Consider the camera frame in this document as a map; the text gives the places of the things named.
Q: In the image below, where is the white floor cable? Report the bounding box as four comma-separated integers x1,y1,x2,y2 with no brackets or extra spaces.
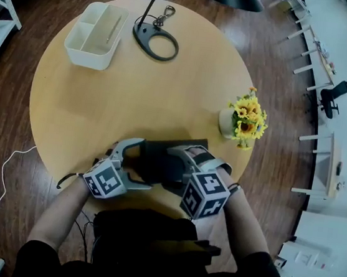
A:
0,141,38,211

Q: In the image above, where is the person's left forearm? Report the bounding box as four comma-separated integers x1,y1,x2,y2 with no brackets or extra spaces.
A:
26,168,93,255

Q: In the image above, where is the black hanging cable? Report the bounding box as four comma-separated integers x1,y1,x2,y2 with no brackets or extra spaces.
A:
69,209,100,264

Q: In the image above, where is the black desk lamp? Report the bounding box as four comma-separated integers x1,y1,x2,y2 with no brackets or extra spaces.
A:
129,0,266,74

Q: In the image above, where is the black waist pack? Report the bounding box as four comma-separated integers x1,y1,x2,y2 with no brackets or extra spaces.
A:
152,233,223,268

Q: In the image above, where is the person's right hand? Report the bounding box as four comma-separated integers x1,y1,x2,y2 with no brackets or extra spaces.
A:
188,146,207,159

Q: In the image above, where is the white plastic organizer tray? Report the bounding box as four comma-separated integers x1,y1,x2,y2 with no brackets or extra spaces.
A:
61,0,131,74

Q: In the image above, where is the short wooden top desk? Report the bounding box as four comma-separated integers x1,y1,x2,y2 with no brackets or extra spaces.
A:
290,127,347,200

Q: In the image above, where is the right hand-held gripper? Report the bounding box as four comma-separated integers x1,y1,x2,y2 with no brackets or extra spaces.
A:
159,144,236,225

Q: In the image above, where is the white cabinet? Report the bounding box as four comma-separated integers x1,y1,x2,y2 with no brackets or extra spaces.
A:
272,206,347,277

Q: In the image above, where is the person's right forearm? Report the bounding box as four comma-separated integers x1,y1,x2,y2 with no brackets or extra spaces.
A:
206,166,280,264

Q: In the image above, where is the black wrist strap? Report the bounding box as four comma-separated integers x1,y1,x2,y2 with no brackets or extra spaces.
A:
55,169,85,192

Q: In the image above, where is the white switch plate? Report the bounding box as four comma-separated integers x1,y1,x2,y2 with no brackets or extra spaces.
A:
293,249,321,268

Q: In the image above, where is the white round vase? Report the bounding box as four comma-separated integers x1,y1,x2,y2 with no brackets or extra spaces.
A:
216,106,238,140

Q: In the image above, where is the person's black clothing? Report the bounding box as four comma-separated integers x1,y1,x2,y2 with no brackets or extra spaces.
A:
13,193,313,277

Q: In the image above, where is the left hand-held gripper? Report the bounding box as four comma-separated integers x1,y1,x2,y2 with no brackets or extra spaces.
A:
80,131,159,206

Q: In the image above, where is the coiled black lamp cable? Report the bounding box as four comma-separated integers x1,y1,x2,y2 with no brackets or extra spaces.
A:
151,3,177,29

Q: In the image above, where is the yellow sunflower bouquet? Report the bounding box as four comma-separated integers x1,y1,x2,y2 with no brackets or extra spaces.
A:
221,84,273,153

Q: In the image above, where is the long wooden top desk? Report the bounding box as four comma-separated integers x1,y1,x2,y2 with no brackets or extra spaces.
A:
271,0,347,95

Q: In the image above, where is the black wristband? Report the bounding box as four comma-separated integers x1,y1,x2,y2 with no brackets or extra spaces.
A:
227,181,243,195

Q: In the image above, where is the black rectangular box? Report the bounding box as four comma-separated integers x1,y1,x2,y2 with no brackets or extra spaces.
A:
120,128,211,199

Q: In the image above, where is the black office chair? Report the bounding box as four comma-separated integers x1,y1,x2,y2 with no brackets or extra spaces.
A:
315,75,347,121

